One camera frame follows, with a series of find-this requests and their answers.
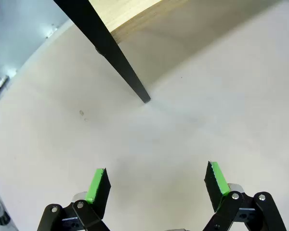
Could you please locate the black metal shelf leg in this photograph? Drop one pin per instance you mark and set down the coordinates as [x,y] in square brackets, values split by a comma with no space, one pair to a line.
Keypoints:
[115,50]

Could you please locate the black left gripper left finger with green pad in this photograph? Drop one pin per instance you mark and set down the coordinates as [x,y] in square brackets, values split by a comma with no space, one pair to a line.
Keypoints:
[97,192]

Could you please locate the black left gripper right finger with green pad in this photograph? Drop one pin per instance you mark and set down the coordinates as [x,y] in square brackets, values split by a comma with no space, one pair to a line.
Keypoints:
[216,185]

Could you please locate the light wooden shelf board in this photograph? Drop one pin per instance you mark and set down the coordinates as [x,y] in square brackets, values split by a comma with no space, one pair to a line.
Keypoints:
[159,26]

